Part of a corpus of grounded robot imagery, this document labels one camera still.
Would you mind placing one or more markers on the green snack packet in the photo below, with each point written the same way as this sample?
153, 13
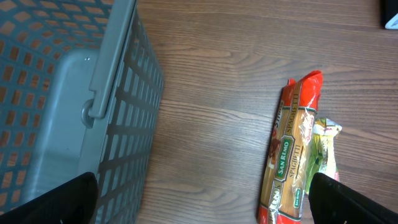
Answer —
322, 154

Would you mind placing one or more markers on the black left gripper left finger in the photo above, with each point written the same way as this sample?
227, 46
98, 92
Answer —
71, 202

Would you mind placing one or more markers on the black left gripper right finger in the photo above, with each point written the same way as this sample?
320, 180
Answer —
333, 202

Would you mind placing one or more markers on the orange biscuit roll pack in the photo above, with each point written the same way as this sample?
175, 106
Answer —
283, 186

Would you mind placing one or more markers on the grey plastic basket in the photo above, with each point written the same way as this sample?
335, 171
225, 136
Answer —
80, 92

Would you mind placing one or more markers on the white barcode scanner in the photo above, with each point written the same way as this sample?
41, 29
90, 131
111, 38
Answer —
388, 12

